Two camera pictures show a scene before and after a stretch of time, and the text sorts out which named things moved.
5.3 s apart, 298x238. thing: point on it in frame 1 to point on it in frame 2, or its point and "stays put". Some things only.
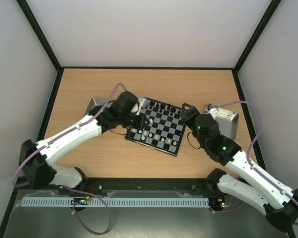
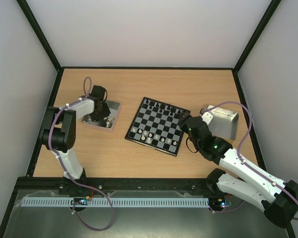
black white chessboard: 165,130 stays put
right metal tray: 228,121 stays put
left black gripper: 141,124 to 107,113
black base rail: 186,187 stays put
